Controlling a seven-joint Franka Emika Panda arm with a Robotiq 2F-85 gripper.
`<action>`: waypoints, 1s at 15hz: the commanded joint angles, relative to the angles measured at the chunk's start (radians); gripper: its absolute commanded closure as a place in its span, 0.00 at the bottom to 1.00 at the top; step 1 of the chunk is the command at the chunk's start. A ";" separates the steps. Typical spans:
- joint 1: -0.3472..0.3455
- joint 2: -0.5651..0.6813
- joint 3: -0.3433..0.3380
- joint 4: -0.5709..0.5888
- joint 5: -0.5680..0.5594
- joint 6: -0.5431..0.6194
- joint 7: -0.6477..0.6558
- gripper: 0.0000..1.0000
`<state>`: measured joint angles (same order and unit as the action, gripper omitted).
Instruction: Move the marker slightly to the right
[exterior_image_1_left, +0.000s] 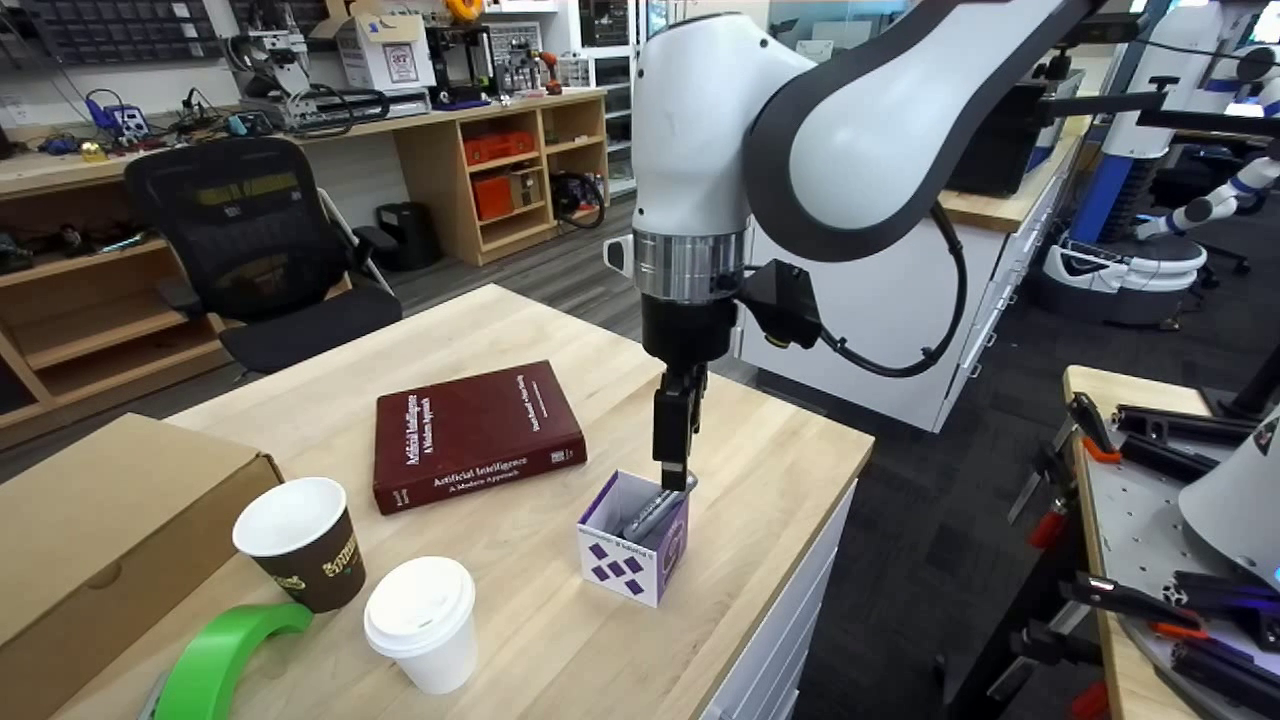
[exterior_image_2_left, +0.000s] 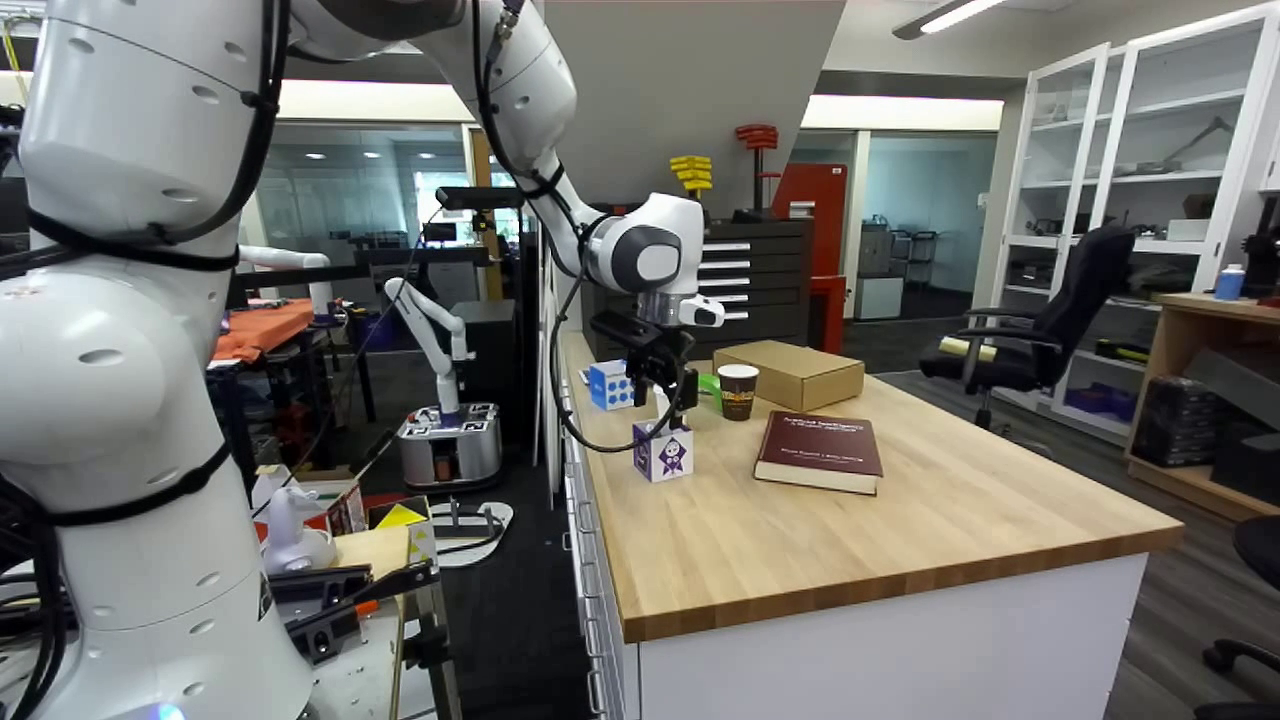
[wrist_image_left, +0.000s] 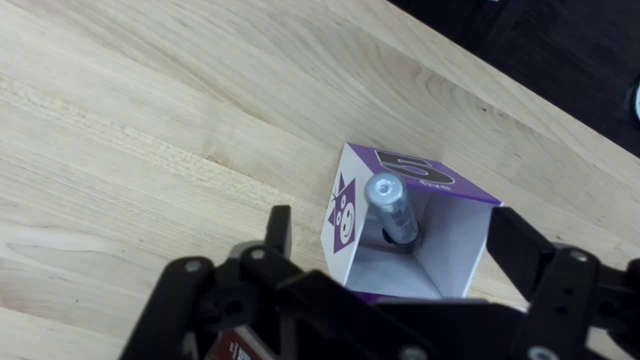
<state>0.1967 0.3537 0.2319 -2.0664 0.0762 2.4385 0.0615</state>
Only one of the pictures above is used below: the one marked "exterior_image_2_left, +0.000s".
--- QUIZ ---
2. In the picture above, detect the white glass-door cabinet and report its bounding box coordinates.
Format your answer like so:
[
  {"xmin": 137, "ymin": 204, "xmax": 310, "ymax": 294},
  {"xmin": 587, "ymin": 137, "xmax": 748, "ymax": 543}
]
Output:
[{"xmin": 998, "ymin": 3, "xmax": 1280, "ymax": 311}]

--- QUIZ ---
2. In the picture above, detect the white purple pen holder box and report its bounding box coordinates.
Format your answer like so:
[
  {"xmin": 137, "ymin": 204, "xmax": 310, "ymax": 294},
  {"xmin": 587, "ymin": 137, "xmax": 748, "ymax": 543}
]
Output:
[{"xmin": 628, "ymin": 412, "xmax": 698, "ymax": 487}]

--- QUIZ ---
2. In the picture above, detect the wooden desk shelf unit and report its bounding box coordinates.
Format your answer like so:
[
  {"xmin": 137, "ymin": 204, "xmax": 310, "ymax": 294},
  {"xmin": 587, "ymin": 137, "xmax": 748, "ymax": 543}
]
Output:
[{"xmin": 1126, "ymin": 293, "xmax": 1280, "ymax": 529}]

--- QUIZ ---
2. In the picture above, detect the ceiling light strip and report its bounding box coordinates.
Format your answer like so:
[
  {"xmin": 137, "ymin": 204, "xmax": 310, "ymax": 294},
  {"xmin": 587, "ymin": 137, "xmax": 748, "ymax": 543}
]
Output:
[{"xmin": 892, "ymin": 0, "xmax": 1010, "ymax": 42}]

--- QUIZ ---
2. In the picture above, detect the cluttered side table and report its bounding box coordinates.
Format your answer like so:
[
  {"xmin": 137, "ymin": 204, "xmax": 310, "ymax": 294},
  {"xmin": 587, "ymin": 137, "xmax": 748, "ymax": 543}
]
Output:
[{"xmin": 253, "ymin": 494, "xmax": 450, "ymax": 720}]

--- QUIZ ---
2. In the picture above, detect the brown paper cup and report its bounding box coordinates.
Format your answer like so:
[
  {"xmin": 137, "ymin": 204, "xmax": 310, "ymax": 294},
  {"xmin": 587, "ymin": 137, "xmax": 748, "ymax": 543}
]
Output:
[{"xmin": 713, "ymin": 361, "xmax": 766, "ymax": 424}]

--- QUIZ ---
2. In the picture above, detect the yellow sign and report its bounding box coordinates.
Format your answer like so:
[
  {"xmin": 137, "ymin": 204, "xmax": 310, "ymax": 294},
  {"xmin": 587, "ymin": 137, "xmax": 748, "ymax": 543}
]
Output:
[{"xmin": 667, "ymin": 151, "xmax": 720, "ymax": 200}]

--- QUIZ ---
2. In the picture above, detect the blue white cube block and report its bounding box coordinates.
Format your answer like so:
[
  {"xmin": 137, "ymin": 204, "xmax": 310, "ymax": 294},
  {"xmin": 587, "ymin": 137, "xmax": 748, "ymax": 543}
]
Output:
[{"xmin": 583, "ymin": 356, "xmax": 640, "ymax": 416}]

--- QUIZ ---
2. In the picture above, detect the dark red hardcover book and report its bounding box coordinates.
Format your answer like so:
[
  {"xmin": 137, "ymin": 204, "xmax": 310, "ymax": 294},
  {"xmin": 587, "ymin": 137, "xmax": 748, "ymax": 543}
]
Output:
[{"xmin": 751, "ymin": 409, "xmax": 890, "ymax": 498}]

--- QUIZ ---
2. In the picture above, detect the black drawer cabinet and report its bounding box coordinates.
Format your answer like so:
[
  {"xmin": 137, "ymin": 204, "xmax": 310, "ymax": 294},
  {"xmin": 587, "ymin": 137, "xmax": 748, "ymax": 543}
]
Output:
[{"xmin": 698, "ymin": 215, "xmax": 816, "ymax": 361}]

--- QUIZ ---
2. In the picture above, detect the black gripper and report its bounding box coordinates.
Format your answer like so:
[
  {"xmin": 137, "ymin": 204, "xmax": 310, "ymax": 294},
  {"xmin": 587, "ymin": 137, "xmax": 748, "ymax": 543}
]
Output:
[{"xmin": 594, "ymin": 311, "xmax": 702, "ymax": 432}]

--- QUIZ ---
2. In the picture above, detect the black mesh office chair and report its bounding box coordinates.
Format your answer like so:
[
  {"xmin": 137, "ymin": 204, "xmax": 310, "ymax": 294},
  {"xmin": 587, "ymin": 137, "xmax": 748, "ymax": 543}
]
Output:
[{"xmin": 958, "ymin": 221, "xmax": 1140, "ymax": 432}]

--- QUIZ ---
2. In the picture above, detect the red cabinet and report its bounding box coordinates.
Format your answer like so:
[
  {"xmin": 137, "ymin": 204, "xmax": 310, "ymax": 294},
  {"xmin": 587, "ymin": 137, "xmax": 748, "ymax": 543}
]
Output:
[{"xmin": 772, "ymin": 161, "xmax": 852, "ymax": 356}]

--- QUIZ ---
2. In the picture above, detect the brown cardboard box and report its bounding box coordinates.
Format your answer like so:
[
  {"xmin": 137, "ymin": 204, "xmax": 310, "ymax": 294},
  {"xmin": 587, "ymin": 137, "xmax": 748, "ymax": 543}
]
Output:
[{"xmin": 713, "ymin": 335, "xmax": 870, "ymax": 416}]

